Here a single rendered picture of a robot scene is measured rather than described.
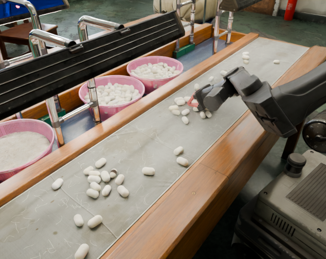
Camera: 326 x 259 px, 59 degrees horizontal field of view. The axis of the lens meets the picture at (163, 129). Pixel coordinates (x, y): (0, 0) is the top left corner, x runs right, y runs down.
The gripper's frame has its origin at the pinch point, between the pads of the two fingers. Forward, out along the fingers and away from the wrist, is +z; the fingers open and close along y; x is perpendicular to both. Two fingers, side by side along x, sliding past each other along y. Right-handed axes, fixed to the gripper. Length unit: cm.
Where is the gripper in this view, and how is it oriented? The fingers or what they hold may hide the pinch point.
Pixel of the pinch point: (189, 103)
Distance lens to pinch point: 111.9
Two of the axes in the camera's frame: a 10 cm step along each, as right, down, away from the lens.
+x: 5.0, 8.6, 1.5
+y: -6.2, 4.7, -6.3
